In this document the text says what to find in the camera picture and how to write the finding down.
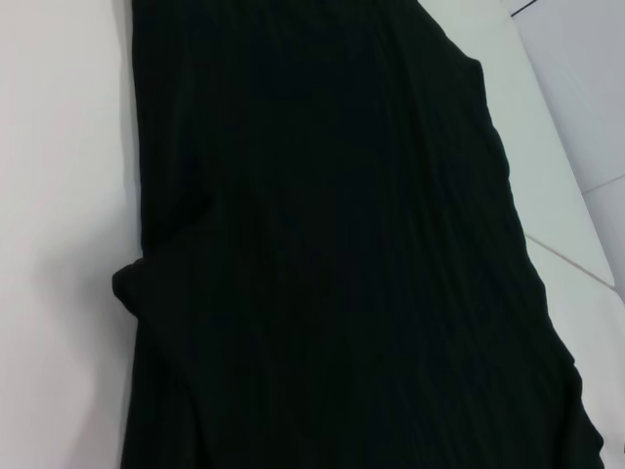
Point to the black t-shirt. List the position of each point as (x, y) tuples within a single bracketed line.
[(317, 244)]

